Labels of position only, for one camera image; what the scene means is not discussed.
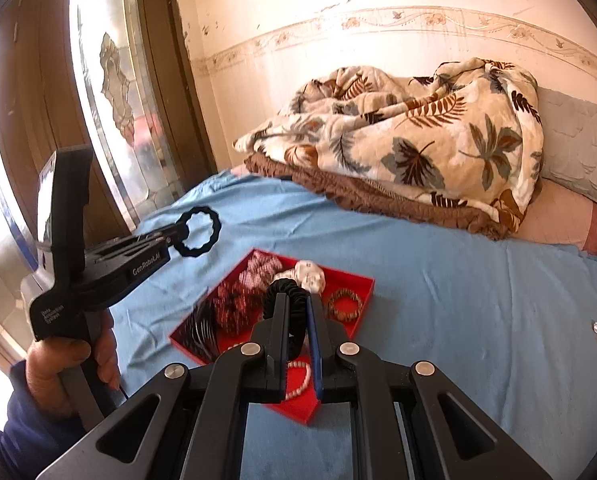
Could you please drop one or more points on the person's left hand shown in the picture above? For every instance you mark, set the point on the person's left hand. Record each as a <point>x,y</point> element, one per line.
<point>53,360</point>

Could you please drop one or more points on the person's left forearm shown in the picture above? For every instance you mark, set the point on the person's left forearm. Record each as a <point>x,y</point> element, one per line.
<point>23,435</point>

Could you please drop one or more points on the cream leaf-print blanket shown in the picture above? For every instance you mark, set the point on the cream leaf-print blanket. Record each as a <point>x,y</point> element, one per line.
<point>428,150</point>

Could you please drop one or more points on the grey black sheer scrunchie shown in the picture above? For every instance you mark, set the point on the grey black sheer scrunchie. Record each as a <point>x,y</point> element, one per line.
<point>201,332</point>

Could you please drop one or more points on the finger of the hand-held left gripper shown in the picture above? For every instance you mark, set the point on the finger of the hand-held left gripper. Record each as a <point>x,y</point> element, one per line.
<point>171,234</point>

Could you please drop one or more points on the blue bedsheet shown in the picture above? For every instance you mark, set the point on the blue bedsheet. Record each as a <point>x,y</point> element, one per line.
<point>478,335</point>

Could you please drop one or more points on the red tray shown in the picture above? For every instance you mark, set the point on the red tray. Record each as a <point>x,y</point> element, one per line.
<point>351,280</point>

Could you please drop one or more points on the wooden door frame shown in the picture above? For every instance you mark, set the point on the wooden door frame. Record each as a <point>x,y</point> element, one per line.
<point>178,60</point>

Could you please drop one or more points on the dark red polka-dot scrunchie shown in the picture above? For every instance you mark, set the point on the dark red polka-dot scrunchie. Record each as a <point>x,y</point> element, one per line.
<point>233,305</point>

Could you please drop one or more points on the grey pillow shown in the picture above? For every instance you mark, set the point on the grey pillow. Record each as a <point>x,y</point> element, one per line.
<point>573,150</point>

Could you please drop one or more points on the stained glass door panel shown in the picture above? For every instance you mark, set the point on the stained glass door panel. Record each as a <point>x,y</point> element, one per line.
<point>128,110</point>

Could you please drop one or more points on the pink striped scrunchie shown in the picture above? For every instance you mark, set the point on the pink striped scrunchie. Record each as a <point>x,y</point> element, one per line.
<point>258,265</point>

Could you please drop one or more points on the white printed scrunchie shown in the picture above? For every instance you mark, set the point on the white printed scrunchie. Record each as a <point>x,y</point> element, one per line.
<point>311,275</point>

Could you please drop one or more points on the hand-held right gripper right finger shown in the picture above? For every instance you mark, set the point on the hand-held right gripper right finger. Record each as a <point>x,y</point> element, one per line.
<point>314,355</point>

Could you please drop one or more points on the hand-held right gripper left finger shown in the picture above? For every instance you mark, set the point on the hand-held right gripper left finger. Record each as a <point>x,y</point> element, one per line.
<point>277,360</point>

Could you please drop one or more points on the brown fringed blanket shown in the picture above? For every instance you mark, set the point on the brown fringed blanket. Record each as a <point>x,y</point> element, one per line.
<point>378,200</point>

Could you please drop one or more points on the beige pillow with pink band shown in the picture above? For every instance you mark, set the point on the beige pillow with pink band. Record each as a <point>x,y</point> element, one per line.
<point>553,220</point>

